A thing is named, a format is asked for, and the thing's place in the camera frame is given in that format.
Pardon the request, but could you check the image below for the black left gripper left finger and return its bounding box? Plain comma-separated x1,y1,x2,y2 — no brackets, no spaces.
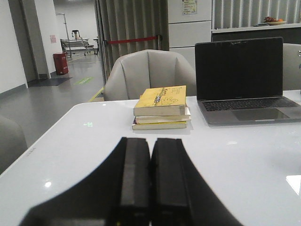
20,137,150,226

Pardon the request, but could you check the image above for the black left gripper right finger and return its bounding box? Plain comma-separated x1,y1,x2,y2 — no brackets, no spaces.
150,138,241,226

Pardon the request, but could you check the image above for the bottom yellow-edged book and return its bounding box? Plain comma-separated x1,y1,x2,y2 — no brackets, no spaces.
132,121,187,130

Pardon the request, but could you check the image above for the middle white book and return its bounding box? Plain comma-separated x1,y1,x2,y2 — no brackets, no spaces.
133,107,191,124

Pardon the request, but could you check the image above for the yellow top book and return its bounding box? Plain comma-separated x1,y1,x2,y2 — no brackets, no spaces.
134,85,186,116

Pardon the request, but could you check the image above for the grey chair at table side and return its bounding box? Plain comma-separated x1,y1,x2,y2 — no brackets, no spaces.
0,115,27,174

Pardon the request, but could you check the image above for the grey left armchair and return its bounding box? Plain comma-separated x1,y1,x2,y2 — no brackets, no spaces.
103,49,197,101

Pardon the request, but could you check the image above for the grey armchair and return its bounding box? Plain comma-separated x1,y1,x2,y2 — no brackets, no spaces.
283,43,301,90
103,49,197,101

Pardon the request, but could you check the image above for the grey laptop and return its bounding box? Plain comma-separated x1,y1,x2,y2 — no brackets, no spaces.
195,37,301,126

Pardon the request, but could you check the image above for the red bin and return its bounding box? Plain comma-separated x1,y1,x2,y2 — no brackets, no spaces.
53,52,69,75

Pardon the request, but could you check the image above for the metal trolley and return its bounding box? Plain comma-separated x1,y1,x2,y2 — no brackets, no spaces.
60,30,97,56

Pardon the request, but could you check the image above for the red barrier belt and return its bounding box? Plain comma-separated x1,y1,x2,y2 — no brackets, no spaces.
104,35,161,45

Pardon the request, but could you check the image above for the grey right armchair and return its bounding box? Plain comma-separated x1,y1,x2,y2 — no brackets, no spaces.
283,43,301,90

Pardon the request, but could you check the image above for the fruit bowl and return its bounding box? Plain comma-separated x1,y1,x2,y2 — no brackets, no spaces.
264,16,286,25

